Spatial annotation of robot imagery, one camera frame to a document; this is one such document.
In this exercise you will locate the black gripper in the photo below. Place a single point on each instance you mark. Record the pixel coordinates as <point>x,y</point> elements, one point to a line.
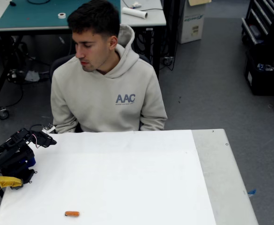
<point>47,141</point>

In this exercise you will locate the small orange snack piece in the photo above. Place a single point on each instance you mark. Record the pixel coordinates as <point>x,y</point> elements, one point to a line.
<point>72,213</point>

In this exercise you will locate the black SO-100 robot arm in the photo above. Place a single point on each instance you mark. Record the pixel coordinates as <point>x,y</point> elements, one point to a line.
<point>8,154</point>

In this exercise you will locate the black caster wheel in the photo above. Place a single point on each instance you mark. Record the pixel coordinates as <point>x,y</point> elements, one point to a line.
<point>2,114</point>
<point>168,61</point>

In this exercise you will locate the yellow bar clamp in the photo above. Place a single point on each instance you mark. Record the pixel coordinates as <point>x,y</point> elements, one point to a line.
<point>5,181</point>

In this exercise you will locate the man in beige hoodie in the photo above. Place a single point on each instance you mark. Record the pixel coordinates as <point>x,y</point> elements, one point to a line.
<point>104,103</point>

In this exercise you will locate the large white paper sheet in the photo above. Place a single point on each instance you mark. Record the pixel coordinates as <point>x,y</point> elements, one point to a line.
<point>127,178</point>

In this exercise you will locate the white tape roll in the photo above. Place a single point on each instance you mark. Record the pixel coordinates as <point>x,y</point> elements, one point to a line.
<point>62,15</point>

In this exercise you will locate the green cutting mat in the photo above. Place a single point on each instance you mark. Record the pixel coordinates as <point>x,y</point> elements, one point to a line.
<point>22,14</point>

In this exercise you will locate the grey workbench with black legs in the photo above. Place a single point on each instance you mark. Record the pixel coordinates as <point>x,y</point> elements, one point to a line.
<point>141,22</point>

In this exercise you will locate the rolled white paper tube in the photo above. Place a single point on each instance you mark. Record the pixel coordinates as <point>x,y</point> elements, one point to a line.
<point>134,12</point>

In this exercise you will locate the crumpled white paper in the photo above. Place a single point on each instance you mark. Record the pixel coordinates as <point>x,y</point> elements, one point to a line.
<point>136,4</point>

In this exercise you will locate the white cardboard box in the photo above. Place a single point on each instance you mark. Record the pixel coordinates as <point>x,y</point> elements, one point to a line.
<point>191,25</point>

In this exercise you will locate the manila folder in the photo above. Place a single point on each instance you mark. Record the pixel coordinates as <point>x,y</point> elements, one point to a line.
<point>198,2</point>

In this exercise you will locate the blue tape scrap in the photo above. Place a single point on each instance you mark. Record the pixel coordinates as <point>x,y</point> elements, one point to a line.
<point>252,192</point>

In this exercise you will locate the black storage bin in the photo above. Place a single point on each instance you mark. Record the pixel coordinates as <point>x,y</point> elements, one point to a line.
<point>261,82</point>

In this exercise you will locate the black tool cabinet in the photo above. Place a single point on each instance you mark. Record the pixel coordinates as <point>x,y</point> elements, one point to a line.
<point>261,21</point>

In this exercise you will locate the small camera board module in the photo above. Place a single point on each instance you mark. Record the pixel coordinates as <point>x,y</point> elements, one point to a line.
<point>49,128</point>

